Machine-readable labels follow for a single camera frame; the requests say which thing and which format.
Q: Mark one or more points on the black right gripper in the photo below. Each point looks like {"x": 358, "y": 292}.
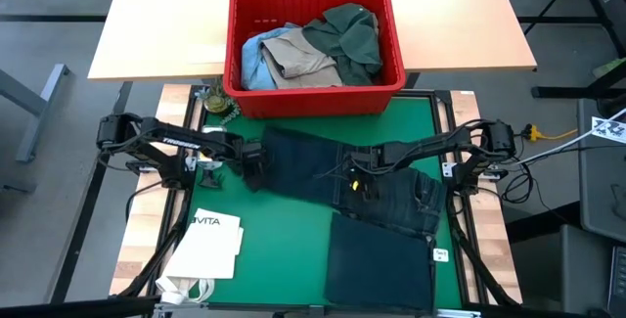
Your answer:
{"x": 369, "y": 157}

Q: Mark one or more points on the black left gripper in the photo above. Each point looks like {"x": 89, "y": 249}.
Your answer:
{"x": 253, "y": 161}

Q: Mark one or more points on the dark blue denim jeans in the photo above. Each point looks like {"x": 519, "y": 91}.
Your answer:
{"x": 376, "y": 259}

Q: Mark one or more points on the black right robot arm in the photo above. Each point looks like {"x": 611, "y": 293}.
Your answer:
{"x": 430, "y": 144}

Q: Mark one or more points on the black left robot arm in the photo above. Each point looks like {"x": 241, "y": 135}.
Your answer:
{"x": 181, "y": 142}

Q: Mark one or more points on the red plastic laundry bin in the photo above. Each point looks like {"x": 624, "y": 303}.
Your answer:
{"x": 313, "y": 105}

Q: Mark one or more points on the small yellow tag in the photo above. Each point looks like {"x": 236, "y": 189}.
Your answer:
{"x": 355, "y": 185}

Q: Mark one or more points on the clear package with orange label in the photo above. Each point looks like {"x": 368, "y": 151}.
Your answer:
{"x": 210, "y": 164}

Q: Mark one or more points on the small potted succulent plant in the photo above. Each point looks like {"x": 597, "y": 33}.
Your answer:
{"x": 216, "y": 103}

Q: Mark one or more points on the green table mat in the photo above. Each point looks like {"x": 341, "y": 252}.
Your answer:
{"x": 283, "y": 240}

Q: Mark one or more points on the light blue garment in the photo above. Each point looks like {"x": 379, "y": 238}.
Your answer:
{"x": 254, "y": 63}

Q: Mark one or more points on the white printed tote bag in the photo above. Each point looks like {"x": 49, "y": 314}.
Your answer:
{"x": 210, "y": 249}

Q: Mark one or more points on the beige khaki garment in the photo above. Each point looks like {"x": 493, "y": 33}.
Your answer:
{"x": 293, "y": 59}

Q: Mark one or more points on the dark green button shirt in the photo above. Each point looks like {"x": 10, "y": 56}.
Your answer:
{"x": 352, "y": 39}

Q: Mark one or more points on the light wooden table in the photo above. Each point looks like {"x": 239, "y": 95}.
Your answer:
{"x": 161, "y": 24}

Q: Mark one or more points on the black table leg bar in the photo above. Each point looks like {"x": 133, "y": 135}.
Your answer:
{"x": 73, "y": 249}

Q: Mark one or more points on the grey metal table leg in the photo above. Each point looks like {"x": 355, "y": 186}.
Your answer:
{"x": 41, "y": 115}

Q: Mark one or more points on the dark grey box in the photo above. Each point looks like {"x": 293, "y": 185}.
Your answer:
{"x": 562, "y": 269}

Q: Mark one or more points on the dark grey case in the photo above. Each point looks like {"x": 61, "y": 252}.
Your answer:
{"x": 599, "y": 186}

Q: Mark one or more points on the black horizontal bar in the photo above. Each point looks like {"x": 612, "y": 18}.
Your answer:
{"x": 73, "y": 308}

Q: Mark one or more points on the white tag with black logo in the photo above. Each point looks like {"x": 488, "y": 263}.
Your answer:
{"x": 609, "y": 129}

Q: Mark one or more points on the light green object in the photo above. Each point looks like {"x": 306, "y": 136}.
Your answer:
{"x": 611, "y": 66}

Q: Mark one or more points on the black keyboard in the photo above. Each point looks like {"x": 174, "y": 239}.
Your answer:
{"x": 618, "y": 279}

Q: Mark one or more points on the black aluminium table frame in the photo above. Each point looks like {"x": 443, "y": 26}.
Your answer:
{"x": 443, "y": 98}

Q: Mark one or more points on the silver metal bracket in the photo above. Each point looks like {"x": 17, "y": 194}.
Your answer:
{"x": 452, "y": 313}

